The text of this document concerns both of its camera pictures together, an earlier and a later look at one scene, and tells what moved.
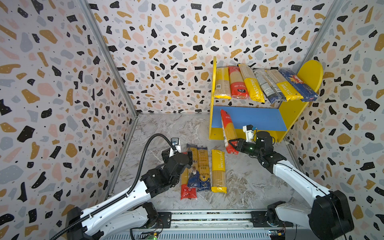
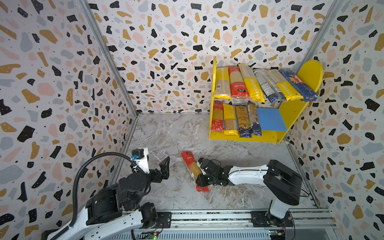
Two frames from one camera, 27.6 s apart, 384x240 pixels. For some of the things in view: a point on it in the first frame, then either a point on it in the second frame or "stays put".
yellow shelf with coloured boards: [279, 120] stays put
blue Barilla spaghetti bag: [307, 92] stays put
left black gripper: [189, 157] -> [159, 176]
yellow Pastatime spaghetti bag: [286, 89] stays put
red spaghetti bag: [238, 88] stays put
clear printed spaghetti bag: [268, 87] stays put
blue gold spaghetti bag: [193, 177] -> [253, 111]
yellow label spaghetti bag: [222, 85] stays put
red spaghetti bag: [187, 192] -> [194, 169]
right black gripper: [238, 145] -> [207, 173]
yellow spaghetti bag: [254, 92] stays put
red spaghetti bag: [229, 131] -> [218, 116]
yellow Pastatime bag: [218, 184] -> [230, 120]
